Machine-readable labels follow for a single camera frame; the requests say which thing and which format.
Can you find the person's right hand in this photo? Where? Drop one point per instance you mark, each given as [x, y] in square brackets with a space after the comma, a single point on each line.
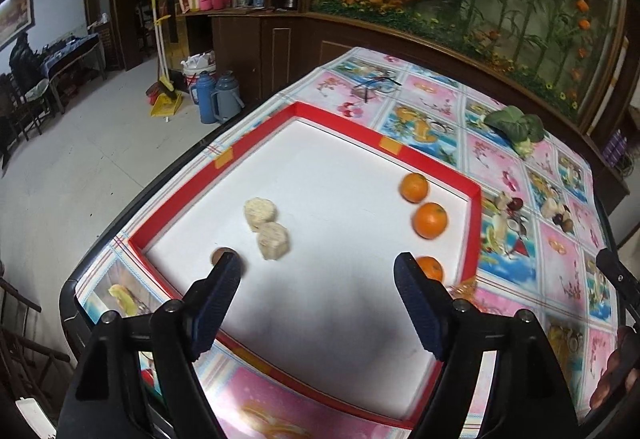
[617, 369]

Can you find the beige corn cob piece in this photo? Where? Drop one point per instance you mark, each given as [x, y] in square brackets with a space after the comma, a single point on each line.
[273, 241]
[501, 201]
[550, 206]
[260, 215]

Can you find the green bok choy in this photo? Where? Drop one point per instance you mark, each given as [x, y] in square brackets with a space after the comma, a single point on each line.
[515, 126]

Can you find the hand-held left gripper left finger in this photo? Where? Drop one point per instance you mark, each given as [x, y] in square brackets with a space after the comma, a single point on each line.
[215, 309]

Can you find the dark cloth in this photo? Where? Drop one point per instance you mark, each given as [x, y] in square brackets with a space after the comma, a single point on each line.
[22, 61]

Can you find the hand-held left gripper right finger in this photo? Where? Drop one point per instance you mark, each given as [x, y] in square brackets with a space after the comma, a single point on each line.
[417, 309]

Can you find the grey thermos jug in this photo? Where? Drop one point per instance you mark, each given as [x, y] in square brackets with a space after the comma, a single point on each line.
[226, 96]

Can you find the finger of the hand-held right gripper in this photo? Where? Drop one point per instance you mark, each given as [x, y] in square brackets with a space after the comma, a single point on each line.
[617, 275]

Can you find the blue thermos jug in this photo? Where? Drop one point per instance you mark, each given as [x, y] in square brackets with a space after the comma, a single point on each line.
[205, 97]

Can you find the small brown kiwi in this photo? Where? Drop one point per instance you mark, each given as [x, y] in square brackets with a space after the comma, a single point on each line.
[567, 225]

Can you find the dark wooden cabinet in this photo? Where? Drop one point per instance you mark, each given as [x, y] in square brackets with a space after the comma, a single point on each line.
[280, 49]

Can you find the red cardboard box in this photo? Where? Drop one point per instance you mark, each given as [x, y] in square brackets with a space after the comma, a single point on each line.
[325, 199]

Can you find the dark wooden chair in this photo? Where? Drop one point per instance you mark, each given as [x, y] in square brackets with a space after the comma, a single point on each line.
[15, 109]
[22, 334]

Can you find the table with blue cloth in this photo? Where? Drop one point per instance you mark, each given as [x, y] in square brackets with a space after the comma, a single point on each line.
[67, 54]

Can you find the large brown kiwi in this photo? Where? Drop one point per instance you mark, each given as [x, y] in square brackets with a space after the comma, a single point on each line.
[218, 256]

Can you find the yellow dustpan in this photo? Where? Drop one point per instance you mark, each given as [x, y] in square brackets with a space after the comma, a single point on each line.
[167, 105]

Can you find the framed wall picture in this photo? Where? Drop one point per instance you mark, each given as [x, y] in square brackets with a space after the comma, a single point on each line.
[17, 11]

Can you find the dark red plum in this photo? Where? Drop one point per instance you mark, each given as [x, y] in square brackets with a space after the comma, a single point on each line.
[515, 204]

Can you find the yellow dustpan and broom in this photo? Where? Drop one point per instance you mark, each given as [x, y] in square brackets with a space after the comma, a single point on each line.
[161, 49]

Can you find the orange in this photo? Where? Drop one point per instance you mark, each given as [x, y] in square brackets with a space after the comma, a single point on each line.
[414, 188]
[430, 220]
[432, 269]

